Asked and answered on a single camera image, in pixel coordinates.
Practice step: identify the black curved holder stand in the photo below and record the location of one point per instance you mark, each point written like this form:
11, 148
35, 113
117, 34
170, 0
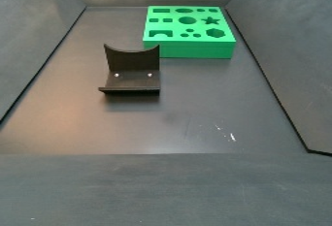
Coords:
133, 70

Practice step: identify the green shape sorter block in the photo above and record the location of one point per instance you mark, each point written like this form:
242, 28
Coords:
189, 32

